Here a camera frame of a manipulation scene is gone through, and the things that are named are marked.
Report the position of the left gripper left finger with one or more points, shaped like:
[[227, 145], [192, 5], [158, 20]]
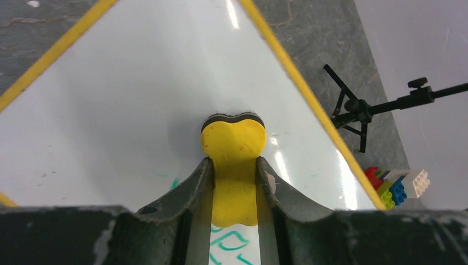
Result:
[[174, 229]]

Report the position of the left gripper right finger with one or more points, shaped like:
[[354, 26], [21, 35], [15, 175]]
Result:
[[294, 229]]

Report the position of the yellow bone shaped eraser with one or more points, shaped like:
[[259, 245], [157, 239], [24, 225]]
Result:
[[233, 143]]

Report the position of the yellow framed whiteboard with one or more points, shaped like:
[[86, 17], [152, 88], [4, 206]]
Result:
[[116, 119]]

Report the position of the colourful toy brick pile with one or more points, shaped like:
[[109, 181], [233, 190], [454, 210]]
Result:
[[394, 187]]

